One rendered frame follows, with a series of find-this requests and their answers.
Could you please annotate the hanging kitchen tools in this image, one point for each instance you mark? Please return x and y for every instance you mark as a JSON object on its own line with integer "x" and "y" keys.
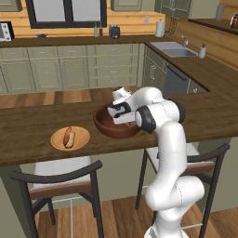
{"x": 174, "y": 24}

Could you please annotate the dark frame white seat stool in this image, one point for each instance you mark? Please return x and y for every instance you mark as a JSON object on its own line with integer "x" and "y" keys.
{"x": 201, "y": 164}
{"x": 62, "y": 182}

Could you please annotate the round wooden plate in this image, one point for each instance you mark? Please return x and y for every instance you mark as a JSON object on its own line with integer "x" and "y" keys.
{"x": 80, "y": 138}

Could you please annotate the slim green bottle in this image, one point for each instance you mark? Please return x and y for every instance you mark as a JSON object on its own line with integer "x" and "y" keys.
{"x": 96, "y": 31}

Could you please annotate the long green base cupboard run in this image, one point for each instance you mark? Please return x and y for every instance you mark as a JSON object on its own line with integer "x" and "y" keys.
{"x": 71, "y": 68}

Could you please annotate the reddish brown sausage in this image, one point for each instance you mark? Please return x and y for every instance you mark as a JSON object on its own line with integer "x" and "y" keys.
{"x": 67, "y": 135}

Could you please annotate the dark jar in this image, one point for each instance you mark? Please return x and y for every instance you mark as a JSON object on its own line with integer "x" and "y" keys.
{"x": 234, "y": 21}

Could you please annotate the black toaster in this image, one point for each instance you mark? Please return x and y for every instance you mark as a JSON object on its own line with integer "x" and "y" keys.
{"x": 114, "y": 32}

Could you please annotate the slim dark bottle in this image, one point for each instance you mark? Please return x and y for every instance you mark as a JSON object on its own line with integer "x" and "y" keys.
{"x": 101, "y": 31}

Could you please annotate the grey steel sink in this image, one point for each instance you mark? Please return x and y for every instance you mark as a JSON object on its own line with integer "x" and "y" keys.
{"x": 173, "y": 49}

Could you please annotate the tan hot dog bun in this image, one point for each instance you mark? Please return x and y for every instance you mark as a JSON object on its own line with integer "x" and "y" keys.
{"x": 71, "y": 140}

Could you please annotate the green wall cupboard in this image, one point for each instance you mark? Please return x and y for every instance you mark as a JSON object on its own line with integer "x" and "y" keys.
{"x": 9, "y": 4}
{"x": 126, "y": 4}
{"x": 176, "y": 7}

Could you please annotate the brown wooden bowl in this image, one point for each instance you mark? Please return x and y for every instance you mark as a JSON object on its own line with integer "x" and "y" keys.
{"x": 107, "y": 125}

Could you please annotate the dark grey dishwasher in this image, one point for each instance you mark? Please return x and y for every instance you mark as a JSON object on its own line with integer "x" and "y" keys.
{"x": 175, "y": 81}

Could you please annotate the short green base cupboard run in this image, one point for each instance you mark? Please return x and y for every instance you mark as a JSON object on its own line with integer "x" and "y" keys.
{"x": 153, "y": 71}

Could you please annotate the black framed window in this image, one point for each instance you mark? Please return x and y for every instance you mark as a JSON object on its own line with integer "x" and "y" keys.
{"x": 66, "y": 21}

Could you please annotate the small dark bowl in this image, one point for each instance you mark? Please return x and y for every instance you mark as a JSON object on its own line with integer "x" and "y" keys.
{"x": 41, "y": 36}

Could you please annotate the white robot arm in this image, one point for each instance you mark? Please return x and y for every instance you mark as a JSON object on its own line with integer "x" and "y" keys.
{"x": 169, "y": 173}

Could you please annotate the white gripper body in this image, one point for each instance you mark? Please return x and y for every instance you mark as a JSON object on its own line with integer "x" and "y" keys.
{"x": 125, "y": 119}

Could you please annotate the white toaster oven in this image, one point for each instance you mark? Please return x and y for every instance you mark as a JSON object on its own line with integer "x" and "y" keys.
{"x": 5, "y": 31}

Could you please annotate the white wall outlet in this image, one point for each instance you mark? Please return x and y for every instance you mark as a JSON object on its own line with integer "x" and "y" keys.
{"x": 146, "y": 20}

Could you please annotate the wooden shelf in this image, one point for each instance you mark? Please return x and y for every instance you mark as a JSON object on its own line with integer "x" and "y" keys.
{"x": 217, "y": 25}

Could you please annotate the white paper towel roll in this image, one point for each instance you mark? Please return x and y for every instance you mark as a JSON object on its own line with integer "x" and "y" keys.
{"x": 160, "y": 29}

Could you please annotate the grey canister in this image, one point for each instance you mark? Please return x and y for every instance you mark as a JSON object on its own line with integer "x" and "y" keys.
{"x": 220, "y": 12}

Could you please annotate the silver tap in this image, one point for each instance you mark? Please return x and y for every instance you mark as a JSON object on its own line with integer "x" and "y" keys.
{"x": 185, "y": 41}

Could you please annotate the white soap dispenser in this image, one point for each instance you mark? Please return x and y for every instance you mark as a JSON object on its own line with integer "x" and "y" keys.
{"x": 202, "y": 52}

